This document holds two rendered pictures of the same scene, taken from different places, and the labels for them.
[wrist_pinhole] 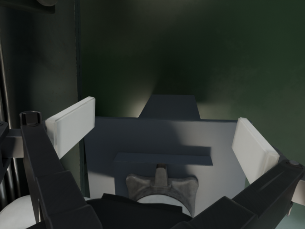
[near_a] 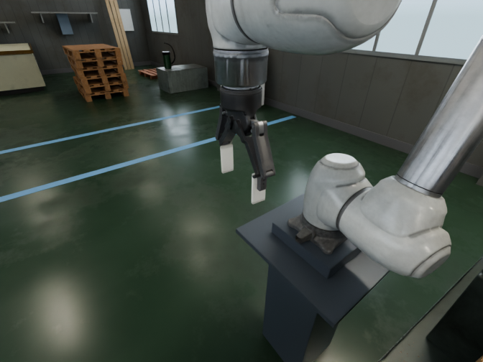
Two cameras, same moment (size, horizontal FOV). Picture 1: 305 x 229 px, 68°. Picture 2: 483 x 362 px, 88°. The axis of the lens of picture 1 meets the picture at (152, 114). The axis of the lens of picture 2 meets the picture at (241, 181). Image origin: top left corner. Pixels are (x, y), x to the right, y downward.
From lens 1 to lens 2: 0.45 m
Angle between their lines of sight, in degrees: 54
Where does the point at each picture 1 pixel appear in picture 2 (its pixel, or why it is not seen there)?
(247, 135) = (223, 161)
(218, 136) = (256, 235)
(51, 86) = not seen: outside the picture
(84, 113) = (254, 191)
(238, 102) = (240, 294)
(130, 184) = (330, 246)
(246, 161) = (229, 156)
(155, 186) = (310, 231)
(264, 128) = (244, 264)
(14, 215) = (401, 250)
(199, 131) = (263, 246)
